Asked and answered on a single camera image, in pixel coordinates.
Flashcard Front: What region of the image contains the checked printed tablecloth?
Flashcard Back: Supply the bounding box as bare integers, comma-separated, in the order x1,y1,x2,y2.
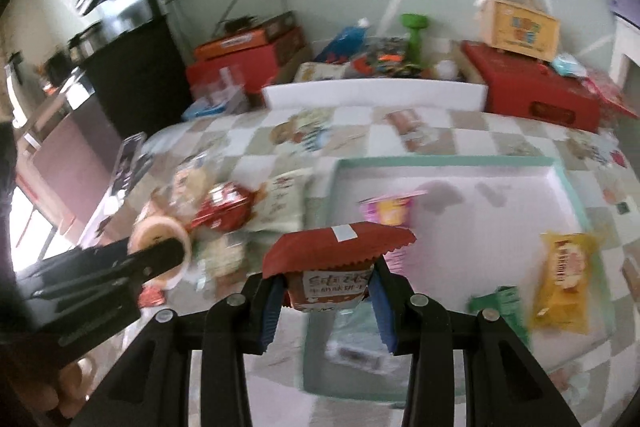
75,104,640,427

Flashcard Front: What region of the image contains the blue bottle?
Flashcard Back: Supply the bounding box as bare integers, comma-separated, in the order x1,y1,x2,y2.
315,18,371,65

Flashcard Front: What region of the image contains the white tray with teal rim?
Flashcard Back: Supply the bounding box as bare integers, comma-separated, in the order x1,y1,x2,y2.
300,155,613,403

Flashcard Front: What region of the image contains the clear round bread packet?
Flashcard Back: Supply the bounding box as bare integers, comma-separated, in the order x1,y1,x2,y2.
160,154,226,212

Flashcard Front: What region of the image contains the pile of small toys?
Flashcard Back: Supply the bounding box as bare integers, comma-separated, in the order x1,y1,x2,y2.
350,36,426,78

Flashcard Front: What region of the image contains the person's left hand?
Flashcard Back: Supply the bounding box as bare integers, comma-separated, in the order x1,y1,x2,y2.
47,354,98,415

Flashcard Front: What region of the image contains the orange flat box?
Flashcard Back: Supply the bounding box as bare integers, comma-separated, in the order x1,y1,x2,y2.
194,29,268,60

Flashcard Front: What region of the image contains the large red gift box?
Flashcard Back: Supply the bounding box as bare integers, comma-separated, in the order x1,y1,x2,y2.
460,39,601,132

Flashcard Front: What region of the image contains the pale green snack packet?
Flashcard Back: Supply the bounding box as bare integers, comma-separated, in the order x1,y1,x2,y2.
322,302,396,370

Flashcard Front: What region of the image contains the dark green snack packet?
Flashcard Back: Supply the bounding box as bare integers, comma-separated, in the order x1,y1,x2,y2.
467,286,531,348

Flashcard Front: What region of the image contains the white snack packet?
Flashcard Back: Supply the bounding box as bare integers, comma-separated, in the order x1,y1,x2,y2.
245,169,313,233

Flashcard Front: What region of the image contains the smartphone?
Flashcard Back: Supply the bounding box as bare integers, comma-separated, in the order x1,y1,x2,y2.
102,132,148,208

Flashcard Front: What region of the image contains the brown side table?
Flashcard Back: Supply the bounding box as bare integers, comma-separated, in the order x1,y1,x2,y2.
15,99,126,228

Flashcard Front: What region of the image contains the red biscuit packet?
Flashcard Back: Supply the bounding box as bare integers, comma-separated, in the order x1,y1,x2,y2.
262,222,417,313

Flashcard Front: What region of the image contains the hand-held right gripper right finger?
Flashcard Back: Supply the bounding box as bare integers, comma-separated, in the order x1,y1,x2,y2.
367,257,556,427

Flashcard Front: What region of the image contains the small printed card box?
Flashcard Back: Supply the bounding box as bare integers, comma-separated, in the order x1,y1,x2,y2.
292,61,346,82

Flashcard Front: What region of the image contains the black power adapter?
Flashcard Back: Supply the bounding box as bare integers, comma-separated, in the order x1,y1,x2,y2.
220,16,258,32

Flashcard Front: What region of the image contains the pink snack packet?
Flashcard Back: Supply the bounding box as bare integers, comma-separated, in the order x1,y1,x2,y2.
357,191,428,228

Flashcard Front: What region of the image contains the black cabinet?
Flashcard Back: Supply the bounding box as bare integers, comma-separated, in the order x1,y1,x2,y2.
80,14,193,142

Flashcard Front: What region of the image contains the brown cardboard box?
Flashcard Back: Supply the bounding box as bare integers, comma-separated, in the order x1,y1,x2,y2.
250,11,306,52

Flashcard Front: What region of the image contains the teal wet wipes pack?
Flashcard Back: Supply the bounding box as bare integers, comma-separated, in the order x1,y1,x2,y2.
550,53,587,78

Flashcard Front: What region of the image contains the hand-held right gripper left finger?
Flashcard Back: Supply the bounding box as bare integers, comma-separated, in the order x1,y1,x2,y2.
90,274,288,427

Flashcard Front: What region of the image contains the blue tissue packet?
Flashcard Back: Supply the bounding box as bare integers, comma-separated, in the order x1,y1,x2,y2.
181,99,241,122

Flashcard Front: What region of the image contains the white chair back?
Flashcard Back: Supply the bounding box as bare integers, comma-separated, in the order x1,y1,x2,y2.
261,79,490,112

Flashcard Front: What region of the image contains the small white bottle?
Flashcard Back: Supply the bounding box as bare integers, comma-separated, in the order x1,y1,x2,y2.
432,59,461,82

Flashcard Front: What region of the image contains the red patterned gift tin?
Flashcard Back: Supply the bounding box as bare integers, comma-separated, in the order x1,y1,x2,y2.
582,69,640,120

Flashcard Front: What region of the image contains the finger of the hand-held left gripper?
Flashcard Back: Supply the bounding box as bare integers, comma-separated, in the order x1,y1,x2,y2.
85,237,185,289

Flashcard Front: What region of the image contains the red patterned snack packet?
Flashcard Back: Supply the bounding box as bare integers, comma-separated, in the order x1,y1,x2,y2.
137,284,168,308

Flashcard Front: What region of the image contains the white shelf unit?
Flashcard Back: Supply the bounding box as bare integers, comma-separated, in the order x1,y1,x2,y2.
610,14,640,98

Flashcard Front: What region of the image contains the clear plastic container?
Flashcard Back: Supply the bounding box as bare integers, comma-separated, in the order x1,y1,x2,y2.
192,67,248,108

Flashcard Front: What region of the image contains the green dumbbell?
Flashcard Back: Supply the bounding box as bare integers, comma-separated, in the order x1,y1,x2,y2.
400,13,435,65

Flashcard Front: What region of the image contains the red crinkly snack packet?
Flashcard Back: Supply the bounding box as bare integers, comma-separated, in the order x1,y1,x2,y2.
187,182,258,233

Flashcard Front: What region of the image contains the yellow bread packet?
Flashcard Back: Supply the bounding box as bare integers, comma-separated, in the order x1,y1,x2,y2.
530,231,598,335

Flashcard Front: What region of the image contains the red cardboard box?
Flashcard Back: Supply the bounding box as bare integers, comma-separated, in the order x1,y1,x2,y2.
186,42,281,108

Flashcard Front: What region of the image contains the yellow cardboard carry box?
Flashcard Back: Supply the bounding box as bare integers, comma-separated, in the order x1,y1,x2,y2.
475,0,561,62

